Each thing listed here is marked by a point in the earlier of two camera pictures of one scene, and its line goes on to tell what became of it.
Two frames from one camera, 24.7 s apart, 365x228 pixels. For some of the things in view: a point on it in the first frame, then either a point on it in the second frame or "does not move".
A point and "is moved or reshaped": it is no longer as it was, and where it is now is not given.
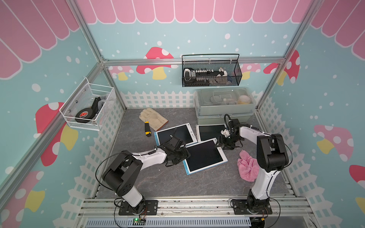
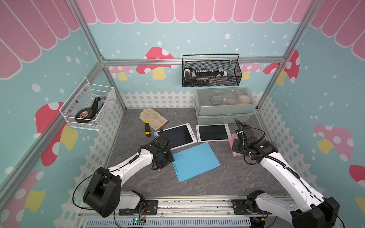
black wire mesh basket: (211, 70) does not move
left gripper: (185, 154) -> (170, 158)
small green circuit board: (138, 221) does not move
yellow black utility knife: (147, 129) does not move
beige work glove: (157, 121) does not move
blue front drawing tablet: (204, 155) is moved or reshaped
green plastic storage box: (212, 105) does not move
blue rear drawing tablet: (184, 132) does not move
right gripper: (222, 140) -> (235, 146)
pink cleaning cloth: (249, 166) is moved or reshaped
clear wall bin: (87, 107) does not move
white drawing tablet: (206, 131) does not move
